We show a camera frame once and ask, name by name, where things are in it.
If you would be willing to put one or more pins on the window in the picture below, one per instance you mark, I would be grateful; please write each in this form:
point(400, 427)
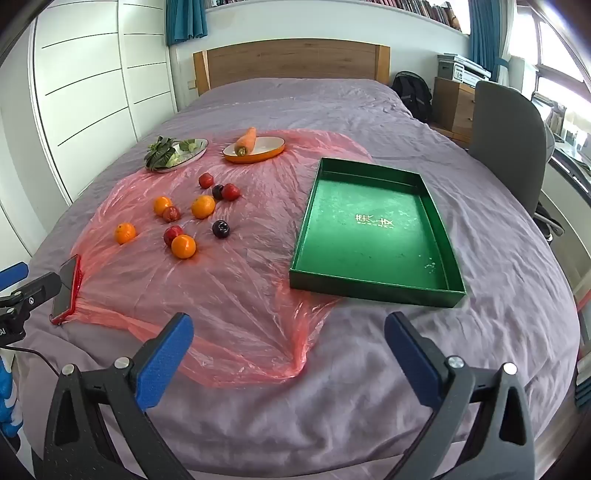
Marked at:
point(554, 46)

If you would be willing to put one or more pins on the pink plastic sheet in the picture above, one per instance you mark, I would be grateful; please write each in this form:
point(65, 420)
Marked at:
point(240, 286)

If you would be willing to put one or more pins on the carrot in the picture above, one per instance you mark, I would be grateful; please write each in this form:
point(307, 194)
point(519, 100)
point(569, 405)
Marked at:
point(245, 141)

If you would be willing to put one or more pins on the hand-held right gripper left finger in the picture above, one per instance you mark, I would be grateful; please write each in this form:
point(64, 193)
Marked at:
point(166, 362)

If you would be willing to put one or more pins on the teal curtain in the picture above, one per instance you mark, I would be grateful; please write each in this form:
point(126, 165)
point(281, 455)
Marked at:
point(184, 21)
point(487, 32)

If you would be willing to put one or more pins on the dark leafy greens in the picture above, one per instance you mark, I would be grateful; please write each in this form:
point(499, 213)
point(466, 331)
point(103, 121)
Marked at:
point(159, 152)

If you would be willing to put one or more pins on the bed with purple sheet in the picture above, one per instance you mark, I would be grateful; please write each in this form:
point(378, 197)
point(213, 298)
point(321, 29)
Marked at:
point(286, 106)

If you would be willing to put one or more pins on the orange oval plate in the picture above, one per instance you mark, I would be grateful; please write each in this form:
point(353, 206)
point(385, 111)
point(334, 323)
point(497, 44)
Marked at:
point(268, 147)

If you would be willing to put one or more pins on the green shallow box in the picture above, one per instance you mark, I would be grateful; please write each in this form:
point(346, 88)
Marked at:
point(374, 230)

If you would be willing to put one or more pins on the wooden headboard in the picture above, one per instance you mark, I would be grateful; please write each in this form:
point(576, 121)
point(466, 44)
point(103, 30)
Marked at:
point(291, 62)

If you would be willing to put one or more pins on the person's left hand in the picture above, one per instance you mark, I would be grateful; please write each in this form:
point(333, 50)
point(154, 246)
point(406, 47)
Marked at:
point(7, 397)

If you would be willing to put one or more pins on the black backpack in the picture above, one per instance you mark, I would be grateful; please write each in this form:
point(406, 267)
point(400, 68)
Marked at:
point(413, 94)

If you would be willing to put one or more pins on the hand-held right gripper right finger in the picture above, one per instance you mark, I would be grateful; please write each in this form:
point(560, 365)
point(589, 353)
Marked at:
point(411, 364)

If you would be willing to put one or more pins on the orange mandarin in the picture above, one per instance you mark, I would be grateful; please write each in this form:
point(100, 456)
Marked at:
point(203, 206)
point(125, 233)
point(183, 247)
point(161, 204)

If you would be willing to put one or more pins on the wooden dresser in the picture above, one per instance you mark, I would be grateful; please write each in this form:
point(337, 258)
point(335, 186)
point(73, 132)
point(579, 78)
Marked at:
point(455, 108)

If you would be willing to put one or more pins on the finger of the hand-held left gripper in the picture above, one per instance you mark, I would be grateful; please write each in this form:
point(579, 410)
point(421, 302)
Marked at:
point(41, 285)
point(14, 273)

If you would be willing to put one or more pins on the silver oval plate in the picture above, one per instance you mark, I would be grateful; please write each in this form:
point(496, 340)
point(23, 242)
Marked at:
point(196, 152)

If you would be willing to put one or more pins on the pale bok choy piece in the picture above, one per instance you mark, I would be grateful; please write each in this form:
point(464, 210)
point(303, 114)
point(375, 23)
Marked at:
point(188, 146)

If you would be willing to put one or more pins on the white wardrobe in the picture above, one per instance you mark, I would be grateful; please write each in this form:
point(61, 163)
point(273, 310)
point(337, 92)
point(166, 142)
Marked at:
point(101, 92)

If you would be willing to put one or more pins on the grey chair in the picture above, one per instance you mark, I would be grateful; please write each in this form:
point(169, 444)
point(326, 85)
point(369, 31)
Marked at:
point(508, 138)

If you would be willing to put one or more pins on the dark purple plum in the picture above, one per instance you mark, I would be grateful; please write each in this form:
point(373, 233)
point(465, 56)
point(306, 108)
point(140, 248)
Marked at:
point(217, 192)
point(220, 229)

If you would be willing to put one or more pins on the row of books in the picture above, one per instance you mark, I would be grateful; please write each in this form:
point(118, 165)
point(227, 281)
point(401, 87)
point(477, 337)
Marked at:
point(415, 7)

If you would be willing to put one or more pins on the phone in red case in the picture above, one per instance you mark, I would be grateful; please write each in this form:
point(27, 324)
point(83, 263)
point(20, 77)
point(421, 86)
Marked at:
point(64, 290)

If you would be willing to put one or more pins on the red apple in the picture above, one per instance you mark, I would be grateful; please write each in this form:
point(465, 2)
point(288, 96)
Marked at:
point(172, 214)
point(232, 192)

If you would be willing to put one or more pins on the white printer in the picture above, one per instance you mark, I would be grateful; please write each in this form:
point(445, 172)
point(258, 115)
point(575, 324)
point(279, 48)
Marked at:
point(464, 69)

